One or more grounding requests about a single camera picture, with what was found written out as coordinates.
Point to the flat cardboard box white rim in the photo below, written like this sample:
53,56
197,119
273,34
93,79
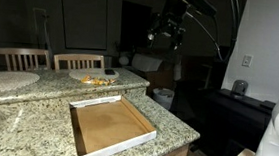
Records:
109,125

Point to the white bag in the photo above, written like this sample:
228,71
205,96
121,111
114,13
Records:
145,63

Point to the black phone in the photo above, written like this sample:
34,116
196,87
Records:
110,72

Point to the wooden slat-back chair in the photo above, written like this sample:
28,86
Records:
79,56
18,50

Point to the black low cabinet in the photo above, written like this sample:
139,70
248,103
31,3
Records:
244,109

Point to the white wall light switch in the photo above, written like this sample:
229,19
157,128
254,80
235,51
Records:
247,60

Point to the small white round object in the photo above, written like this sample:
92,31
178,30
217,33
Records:
124,60

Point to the white trash bin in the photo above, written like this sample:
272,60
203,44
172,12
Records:
163,98

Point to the pale floor stand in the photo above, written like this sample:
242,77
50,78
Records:
46,30

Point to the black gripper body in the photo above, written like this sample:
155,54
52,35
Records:
172,27

